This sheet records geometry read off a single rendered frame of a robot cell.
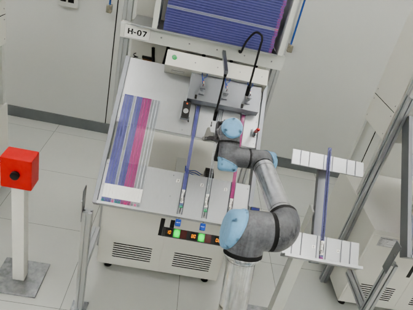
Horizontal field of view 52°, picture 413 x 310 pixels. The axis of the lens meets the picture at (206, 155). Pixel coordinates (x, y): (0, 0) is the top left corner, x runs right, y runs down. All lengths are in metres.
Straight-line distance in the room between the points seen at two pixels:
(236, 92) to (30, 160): 0.98
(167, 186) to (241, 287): 0.77
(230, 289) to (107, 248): 1.30
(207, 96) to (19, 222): 1.09
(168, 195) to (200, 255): 0.64
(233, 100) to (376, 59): 2.06
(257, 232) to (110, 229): 1.31
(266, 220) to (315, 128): 2.77
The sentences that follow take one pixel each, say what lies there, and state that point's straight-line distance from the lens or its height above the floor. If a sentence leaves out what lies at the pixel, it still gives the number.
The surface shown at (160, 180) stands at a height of 0.82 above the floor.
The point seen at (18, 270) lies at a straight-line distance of 2.49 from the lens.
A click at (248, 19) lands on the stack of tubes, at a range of 1.98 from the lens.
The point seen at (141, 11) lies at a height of 1.41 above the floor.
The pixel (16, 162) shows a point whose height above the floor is 0.76.
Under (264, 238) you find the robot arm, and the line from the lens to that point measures 1.21.
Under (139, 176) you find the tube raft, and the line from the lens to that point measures 1.89.
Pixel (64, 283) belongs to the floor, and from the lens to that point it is 2.53.
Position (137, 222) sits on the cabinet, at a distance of 2.32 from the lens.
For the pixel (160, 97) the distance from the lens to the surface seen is 2.01.
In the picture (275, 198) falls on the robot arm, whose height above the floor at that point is 1.15.
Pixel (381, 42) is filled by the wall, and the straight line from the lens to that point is 3.81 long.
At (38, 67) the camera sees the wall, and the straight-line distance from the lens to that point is 3.88.
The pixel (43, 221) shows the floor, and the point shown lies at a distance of 2.90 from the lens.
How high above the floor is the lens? 1.86
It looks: 29 degrees down
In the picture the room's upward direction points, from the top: 14 degrees clockwise
